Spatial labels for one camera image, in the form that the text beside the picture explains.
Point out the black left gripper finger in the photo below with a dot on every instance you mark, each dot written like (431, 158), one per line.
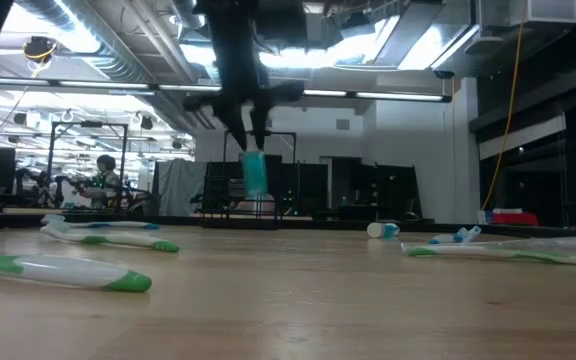
(262, 125)
(235, 125)

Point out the blue and white toothbrush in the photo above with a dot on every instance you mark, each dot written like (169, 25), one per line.
(118, 225)
(448, 239)

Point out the teal toothpaste tube white cap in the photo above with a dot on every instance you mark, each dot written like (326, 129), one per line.
(380, 230)

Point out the green and white toothbrush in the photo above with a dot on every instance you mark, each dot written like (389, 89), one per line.
(118, 239)
(68, 272)
(468, 251)

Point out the grey curtain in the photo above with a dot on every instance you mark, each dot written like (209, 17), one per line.
(180, 187)

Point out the black standing desk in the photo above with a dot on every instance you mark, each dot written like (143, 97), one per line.
(363, 212)

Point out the long ceiling light strip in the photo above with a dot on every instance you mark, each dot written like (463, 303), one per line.
(393, 95)

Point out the person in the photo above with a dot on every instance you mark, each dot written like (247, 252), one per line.
(104, 180)

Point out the red box on desk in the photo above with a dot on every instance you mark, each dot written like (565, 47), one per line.
(485, 216)

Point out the white ceiling vent box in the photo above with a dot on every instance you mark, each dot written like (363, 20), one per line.
(528, 12)

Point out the black background gantry frame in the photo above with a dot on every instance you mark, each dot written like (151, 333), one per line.
(88, 124)
(288, 134)

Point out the black aluminium rig frame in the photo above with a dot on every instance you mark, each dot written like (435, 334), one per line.
(318, 223)

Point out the silver ventilation duct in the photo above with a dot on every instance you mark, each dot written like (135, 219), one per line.
(113, 60)

